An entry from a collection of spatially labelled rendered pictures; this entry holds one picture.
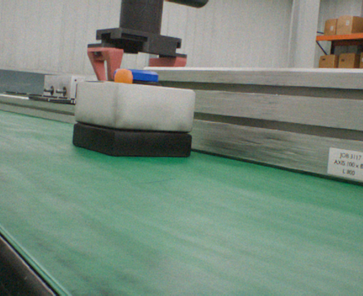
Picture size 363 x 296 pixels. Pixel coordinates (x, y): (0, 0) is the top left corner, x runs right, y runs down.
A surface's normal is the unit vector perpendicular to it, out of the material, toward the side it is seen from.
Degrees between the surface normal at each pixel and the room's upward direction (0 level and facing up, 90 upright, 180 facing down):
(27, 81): 90
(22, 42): 90
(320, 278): 0
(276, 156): 90
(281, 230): 0
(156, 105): 90
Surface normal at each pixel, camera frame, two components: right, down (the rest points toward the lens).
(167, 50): 0.58, 0.12
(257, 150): -0.81, -0.02
